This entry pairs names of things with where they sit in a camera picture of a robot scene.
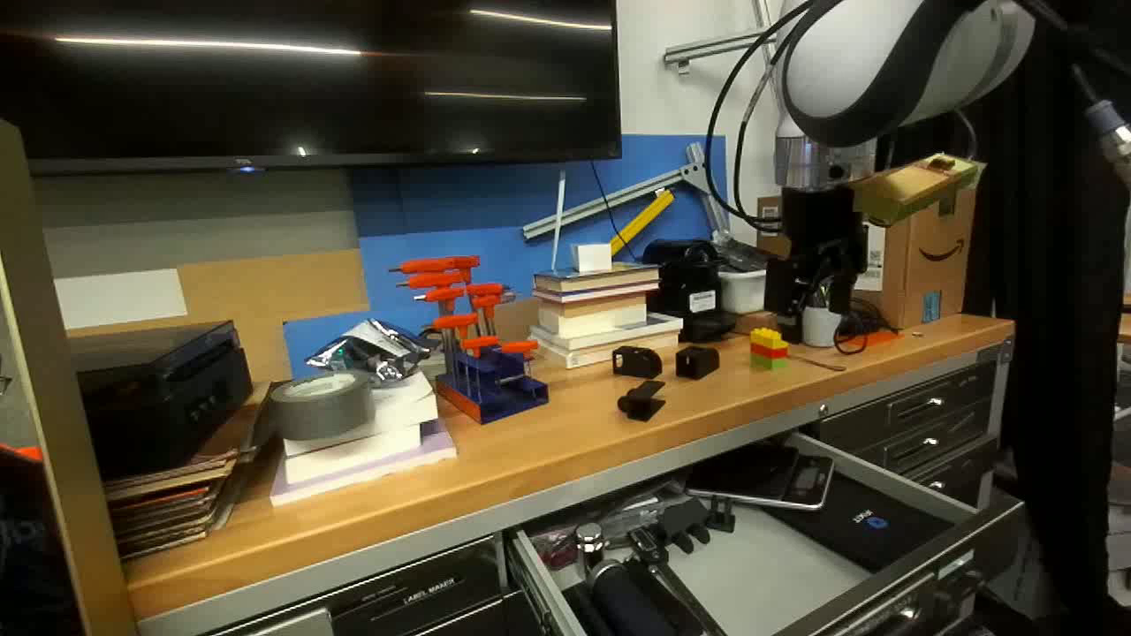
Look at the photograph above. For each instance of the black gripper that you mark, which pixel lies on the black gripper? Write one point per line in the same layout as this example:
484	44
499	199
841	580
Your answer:
826	224

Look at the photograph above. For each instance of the black rectangular plastic block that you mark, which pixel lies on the black rectangular plastic block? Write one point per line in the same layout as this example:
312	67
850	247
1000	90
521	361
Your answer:
699	361

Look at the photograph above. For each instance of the black rounded plastic housing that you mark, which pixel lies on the black rounded plastic housing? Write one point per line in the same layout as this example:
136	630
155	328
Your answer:
636	361

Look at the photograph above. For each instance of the black pronged plastic bracket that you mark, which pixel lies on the black pronged plastic bracket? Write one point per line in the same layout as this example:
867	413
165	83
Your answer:
642	400

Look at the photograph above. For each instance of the black metal tool drawer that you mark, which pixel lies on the black metal tool drawer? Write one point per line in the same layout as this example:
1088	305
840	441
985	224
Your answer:
932	553

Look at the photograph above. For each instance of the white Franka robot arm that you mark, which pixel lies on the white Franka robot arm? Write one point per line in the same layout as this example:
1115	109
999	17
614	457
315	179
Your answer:
894	59

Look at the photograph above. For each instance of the black drawer cabinet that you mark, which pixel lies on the black drawer cabinet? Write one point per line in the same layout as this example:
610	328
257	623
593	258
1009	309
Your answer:
921	412

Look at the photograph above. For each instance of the white drawer liner sheet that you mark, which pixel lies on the white drawer liner sheet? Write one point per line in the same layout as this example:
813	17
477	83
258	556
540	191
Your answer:
765	589

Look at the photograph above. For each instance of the white pen cup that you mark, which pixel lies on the white pen cup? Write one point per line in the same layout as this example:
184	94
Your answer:
820	327

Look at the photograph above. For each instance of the white plastic bin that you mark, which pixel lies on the white plastic bin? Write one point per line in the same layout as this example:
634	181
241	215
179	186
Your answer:
744	292

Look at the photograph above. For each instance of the orange flat sheet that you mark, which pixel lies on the orange flat sheet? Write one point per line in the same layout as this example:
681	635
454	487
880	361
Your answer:
873	341

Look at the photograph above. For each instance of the brown cardboard shipping box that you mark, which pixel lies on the brown cardboard shipping box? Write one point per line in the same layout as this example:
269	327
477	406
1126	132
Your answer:
937	265

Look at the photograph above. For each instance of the black label maker device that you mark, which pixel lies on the black label maker device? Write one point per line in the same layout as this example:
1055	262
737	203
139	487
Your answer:
686	282

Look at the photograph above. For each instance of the yellow spirit level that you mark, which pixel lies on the yellow spirit level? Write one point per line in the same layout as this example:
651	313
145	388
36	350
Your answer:
642	221

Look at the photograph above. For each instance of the silver digital scale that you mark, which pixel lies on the silver digital scale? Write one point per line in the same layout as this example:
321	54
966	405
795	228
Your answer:
771	478

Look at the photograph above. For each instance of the stack of books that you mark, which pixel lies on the stack of books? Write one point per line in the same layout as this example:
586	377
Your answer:
602	313

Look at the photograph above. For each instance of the grey metal bar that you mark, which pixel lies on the grey metal bar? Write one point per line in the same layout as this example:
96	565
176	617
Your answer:
614	195

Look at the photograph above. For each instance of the small white box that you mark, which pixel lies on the small white box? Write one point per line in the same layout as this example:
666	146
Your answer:
593	258

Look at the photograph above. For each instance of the black curtain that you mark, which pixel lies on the black curtain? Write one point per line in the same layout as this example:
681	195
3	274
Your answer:
1062	294

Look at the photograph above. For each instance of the black kit box blue logo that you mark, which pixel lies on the black kit box blue logo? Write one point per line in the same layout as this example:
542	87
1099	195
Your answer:
870	525

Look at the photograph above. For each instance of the thin white stick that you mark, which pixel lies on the thin white stick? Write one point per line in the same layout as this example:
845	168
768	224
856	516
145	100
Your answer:
557	224

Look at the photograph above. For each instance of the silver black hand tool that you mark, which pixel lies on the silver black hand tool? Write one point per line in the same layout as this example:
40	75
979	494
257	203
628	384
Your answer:
660	516

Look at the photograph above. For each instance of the crumpled silver foil bag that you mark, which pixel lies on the crumpled silver foil bag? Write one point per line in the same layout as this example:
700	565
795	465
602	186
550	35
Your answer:
371	347

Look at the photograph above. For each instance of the white flat box stack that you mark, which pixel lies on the white flat box stack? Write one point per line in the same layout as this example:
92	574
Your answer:
365	452

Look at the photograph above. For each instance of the black hard case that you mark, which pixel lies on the black hard case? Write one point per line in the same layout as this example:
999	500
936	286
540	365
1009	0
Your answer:
162	394

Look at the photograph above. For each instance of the stack of dark folders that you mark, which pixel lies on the stack of dark folders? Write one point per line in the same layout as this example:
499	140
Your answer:
179	507

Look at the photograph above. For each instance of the white paper label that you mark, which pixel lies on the white paper label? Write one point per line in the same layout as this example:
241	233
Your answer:
117	297

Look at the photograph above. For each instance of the red fabric object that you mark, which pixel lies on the red fabric object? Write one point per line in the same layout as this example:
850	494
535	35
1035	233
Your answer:
18	452

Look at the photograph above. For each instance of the grey wall rail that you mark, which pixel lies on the grey wall rail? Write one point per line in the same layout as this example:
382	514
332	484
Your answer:
711	46

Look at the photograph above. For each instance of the grey duct tape roll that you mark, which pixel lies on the grey duct tape roll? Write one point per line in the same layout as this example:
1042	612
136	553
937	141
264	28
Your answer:
321	406

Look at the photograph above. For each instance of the large black wall monitor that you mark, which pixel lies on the large black wall monitor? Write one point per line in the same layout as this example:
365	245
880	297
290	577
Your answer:
304	83

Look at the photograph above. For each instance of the wooden upright post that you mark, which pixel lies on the wooden upright post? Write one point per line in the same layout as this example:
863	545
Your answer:
54	412

